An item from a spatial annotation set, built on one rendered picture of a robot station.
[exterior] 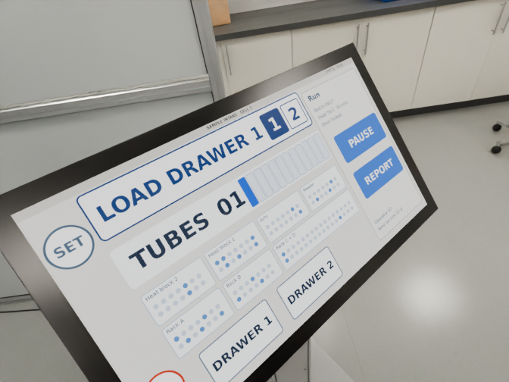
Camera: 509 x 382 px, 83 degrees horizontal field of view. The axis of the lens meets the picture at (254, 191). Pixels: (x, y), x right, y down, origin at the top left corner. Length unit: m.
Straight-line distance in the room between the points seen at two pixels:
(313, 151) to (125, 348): 0.31
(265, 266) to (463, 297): 1.41
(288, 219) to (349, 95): 0.22
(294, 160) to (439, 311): 1.32
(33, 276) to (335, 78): 0.44
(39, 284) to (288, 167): 0.29
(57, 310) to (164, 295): 0.09
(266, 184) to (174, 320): 0.18
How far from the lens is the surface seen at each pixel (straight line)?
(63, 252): 0.32
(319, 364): 1.37
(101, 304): 0.33
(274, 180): 0.36
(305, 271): 0.38
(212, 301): 0.34
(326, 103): 0.45
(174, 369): 0.35
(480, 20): 2.87
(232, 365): 0.37
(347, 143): 0.45
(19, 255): 0.33
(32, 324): 2.00
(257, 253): 0.35
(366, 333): 1.47
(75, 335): 0.33
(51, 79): 1.11
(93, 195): 0.32
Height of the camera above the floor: 1.34
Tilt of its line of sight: 41 degrees down
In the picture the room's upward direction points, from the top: 10 degrees counter-clockwise
